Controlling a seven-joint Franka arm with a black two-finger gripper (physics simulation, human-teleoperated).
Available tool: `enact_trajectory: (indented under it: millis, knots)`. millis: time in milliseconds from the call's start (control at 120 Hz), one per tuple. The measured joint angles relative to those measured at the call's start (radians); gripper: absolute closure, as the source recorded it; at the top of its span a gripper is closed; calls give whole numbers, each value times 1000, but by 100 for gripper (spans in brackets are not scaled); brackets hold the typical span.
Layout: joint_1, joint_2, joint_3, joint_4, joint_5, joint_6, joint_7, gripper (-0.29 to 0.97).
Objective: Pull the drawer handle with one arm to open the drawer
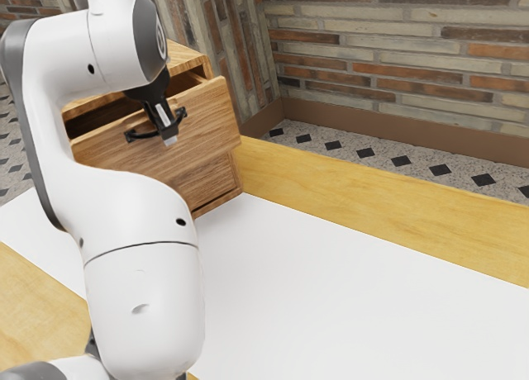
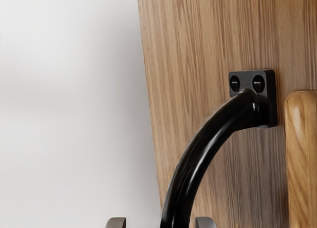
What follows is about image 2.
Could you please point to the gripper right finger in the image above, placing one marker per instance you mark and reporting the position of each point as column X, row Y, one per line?
column 204, row 223

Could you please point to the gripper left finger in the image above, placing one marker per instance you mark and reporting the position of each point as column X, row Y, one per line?
column 117, row 223

